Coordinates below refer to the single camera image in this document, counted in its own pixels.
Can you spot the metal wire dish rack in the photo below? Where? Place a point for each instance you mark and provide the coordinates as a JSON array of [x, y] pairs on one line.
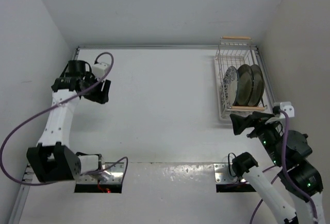
[[242, 46]]

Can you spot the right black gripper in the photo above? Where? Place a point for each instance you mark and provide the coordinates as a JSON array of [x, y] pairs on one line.
[[258, 119]]

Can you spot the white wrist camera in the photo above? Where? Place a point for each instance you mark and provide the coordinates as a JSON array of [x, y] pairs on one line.
[[285, 106], [100, 69]]

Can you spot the striped dark rim plate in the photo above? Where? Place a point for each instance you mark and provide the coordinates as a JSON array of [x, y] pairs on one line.
[[245, 85]]

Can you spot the blue floral plate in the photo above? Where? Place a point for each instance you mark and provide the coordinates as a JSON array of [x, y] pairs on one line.
[[230, 85]]

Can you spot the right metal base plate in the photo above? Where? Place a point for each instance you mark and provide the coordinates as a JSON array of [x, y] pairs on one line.
[[224, 174]]

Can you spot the metal base plate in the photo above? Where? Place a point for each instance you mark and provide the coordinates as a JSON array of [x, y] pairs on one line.
[[111, 176], [224, 174]]

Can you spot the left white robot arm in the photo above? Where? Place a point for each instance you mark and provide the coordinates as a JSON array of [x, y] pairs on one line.
[[51, 159]]

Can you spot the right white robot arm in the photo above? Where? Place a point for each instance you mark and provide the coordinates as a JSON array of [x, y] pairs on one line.
[[288, 149]]

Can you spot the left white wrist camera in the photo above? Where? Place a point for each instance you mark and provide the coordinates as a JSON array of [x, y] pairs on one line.
[[100, 69]]

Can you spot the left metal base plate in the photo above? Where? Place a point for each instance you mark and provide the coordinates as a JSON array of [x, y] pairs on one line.
[[111, 176]]

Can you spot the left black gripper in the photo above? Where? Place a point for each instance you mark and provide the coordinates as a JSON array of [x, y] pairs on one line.
[[99, 96]]

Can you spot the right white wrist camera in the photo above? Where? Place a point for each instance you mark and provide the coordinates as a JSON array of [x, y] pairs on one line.
[[285, 106]]

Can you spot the plain dark rim plate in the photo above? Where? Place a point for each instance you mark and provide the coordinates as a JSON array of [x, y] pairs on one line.
[[258, 86]]

